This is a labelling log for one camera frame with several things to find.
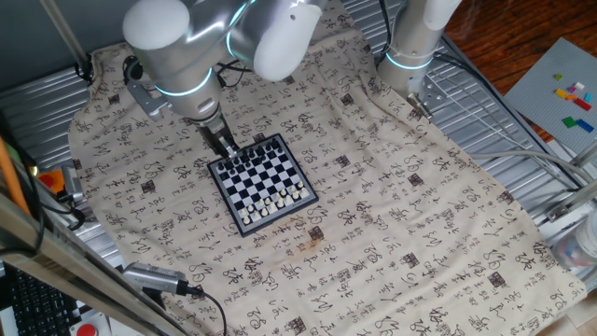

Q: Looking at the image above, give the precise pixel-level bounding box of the grey brick baseplate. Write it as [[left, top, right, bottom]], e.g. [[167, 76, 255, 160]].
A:
[[504, 36, 597, 155]]

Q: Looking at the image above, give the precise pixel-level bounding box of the white box red button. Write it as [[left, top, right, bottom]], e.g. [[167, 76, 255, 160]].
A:
[[68, 311, 113, 336]]

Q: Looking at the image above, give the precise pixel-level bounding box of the aluminium frame beam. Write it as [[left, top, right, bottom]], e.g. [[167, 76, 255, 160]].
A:
[[0, 189, 187, 336]]

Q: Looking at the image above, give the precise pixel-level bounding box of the black thin cable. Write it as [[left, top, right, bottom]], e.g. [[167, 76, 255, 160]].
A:
[[44, 195, 88, 232]]

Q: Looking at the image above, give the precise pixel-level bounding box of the long silver camera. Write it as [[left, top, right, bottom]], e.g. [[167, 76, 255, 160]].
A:
[[121, 261, 191, 297]]

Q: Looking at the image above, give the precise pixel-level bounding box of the black framed magnetic chessboard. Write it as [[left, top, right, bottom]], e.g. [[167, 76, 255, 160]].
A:
[[206, 133, 320, 238]]

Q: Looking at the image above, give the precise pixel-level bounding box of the black computer keyboard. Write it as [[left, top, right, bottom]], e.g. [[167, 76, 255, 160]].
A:
[[3, 264, 84, 336]]

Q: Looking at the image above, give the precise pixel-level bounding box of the grey thick cable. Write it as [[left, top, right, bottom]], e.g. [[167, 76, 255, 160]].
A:
[[465, 148, 597, 184]]

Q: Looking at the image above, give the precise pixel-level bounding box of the grey diagonal rod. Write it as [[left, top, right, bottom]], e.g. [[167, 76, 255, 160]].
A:
[[38, 0, 93, 76]]

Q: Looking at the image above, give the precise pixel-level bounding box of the beige calligraphy print cloth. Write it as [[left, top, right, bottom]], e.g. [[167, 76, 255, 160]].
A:
[[68, 0, 588, 336]]

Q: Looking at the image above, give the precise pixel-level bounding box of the orange emergency stop box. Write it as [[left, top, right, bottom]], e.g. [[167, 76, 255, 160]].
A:
[[35, 168, 65, 195]]

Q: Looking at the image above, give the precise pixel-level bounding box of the translucent plastic container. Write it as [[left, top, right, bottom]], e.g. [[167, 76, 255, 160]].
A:
[[552, 200, 597, 272]]

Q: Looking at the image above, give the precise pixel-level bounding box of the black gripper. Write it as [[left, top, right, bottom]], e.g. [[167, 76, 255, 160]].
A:
[[198, 119, 240, 163]]

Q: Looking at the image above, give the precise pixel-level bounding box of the silver base mounting plate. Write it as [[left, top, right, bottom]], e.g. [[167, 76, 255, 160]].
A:
[[406, 74, 450, 123]]

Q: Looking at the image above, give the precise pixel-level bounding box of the black clamp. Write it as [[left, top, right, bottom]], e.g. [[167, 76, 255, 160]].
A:
[[74, 58, 94, 85]]

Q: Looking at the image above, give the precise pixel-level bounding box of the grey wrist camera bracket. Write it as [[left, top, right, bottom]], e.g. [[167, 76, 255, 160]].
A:
[[124, 78, 169, 122]]

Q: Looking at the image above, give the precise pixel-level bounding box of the orange pole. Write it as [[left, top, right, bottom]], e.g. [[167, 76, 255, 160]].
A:
[[0, 137, 32, 217]]

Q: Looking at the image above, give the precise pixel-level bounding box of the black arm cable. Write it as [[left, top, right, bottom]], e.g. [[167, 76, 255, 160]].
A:
[[215, 59, 254, 91]]

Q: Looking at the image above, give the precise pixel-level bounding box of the black camera cable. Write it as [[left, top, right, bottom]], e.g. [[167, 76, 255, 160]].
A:
[[186, 285, 229, 336]]

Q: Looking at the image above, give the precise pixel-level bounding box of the aluminium profile bar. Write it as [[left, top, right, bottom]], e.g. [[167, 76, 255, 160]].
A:
[[568, 139, 597, 169], [545, 179, 597, 223]]

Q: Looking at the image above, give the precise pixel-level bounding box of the small silver camera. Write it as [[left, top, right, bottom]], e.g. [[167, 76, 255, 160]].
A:
[[61, 165, 86, 203]]

